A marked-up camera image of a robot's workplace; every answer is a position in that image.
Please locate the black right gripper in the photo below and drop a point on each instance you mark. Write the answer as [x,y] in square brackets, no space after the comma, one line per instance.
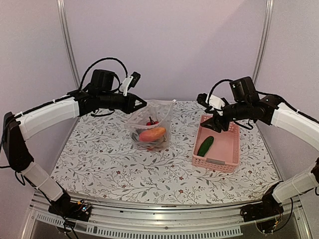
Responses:
[216,124]

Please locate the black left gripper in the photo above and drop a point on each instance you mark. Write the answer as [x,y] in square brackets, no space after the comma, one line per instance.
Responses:
[130,107]

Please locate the red lychee bunch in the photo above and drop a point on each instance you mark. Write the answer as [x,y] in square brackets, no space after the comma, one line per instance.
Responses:
[157,145]

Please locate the clear zip top bag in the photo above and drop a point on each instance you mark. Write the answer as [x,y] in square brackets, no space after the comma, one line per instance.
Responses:
[157,109]

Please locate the green cucumber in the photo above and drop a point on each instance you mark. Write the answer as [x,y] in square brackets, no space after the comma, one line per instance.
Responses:
[205,146]

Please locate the orange red mango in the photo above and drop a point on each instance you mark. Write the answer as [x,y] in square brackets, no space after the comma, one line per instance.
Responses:
[152,134]

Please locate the pink perforated plastic basket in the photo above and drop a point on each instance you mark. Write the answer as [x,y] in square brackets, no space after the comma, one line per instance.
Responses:
[224,153]

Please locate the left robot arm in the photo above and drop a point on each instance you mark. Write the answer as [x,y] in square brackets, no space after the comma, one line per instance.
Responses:
[19,128]

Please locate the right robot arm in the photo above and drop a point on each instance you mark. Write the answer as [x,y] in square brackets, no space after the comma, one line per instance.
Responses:
[272,110]

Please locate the floral tablecloth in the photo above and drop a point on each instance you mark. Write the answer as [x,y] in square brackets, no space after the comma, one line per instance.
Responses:
[99,160]

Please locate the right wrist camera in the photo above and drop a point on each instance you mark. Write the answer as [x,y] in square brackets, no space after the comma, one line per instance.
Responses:
[210,102]

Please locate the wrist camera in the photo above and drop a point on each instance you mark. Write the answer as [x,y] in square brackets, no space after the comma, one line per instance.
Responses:
[129,82]
[210,102]

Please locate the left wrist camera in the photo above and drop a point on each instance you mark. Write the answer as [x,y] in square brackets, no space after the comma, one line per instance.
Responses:
[129,82]

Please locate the left aluminium frame post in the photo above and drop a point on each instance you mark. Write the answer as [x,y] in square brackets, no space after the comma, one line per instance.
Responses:
[67,41]

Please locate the aluminium frame post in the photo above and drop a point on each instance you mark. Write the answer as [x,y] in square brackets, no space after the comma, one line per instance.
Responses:
[264,38]
[67,41]

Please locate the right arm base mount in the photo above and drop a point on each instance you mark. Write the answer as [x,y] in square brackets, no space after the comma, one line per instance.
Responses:
[261,210]

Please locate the aluminium front rail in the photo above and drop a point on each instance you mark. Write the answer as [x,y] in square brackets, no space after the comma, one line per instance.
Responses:
[113,219]

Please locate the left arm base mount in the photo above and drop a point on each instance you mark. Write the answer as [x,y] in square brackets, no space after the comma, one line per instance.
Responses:
[63,207]

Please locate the right aluminium frame post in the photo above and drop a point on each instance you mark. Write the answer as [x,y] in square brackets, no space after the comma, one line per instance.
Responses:
[264,38]

